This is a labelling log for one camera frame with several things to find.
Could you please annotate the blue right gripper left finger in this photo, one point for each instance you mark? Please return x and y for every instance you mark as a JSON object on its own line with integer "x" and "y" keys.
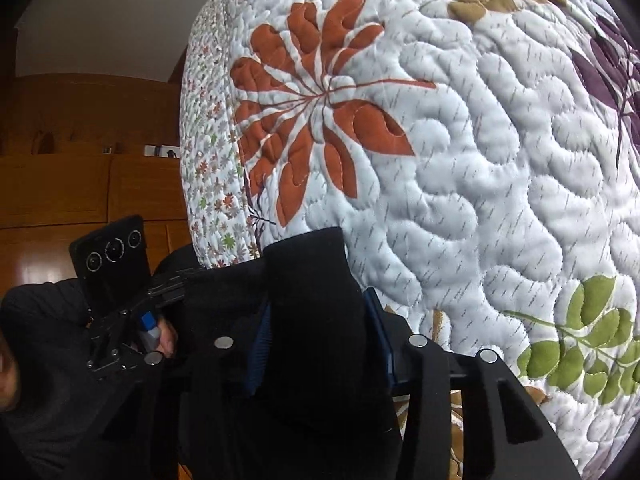
{"x": 259, "y": 351}

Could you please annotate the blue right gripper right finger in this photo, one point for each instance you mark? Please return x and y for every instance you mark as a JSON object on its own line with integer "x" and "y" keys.
{"x": 376, "y": 314}

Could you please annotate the black pants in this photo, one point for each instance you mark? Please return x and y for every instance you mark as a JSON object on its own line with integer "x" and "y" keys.
{"x": 321, "y": 411}

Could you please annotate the person's left hand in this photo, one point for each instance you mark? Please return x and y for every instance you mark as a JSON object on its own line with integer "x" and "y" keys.
{"x": 167, "y": 339}

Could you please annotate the black smartphone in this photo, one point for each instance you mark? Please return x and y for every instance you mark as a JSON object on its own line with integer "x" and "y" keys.
{"x": 112, "y": 266}

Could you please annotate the wooden wardrobe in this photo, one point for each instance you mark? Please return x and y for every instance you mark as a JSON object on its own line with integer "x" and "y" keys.
{"x": 73, "y": 159}

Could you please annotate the floral quilted bedspread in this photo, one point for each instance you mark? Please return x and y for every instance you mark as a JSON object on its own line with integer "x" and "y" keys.
{"x": 480, "y": 156}

